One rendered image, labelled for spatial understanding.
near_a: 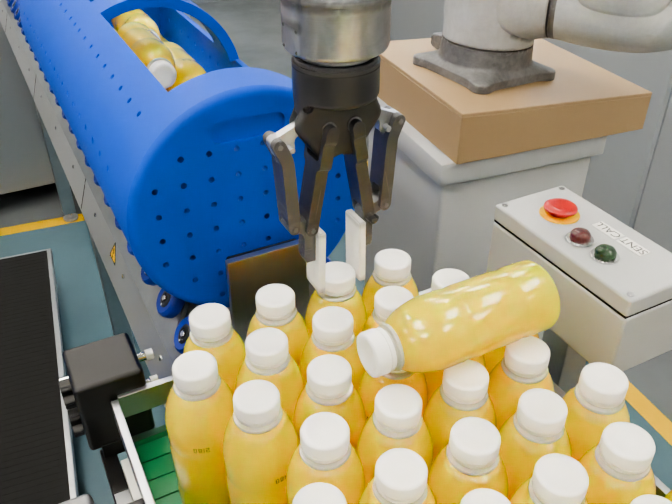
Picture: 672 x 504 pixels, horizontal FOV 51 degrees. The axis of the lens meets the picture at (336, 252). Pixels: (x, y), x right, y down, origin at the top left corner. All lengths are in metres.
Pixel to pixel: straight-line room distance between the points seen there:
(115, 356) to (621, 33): 0.83
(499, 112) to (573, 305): 0.44
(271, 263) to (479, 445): 0.36
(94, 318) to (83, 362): 1.71
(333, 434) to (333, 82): 0.28
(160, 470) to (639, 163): 1.84
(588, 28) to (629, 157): 1.23
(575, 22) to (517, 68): 0.13
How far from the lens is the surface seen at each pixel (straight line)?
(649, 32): 1.14
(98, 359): 0.77
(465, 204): 1.19
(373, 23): 0.57
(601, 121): 1.25
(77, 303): 2.57
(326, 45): 0.56
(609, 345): 0.74
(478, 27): 1.18
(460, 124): 1.09
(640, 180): 2.33
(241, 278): 0.81
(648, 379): 2.33
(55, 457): 1.87
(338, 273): 0.71
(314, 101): 0.59
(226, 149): 0.76
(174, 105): 0.76
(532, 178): 1.24
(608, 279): 0.72
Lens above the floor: 1.50
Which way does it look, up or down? 34 degrees down
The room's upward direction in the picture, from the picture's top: straight up
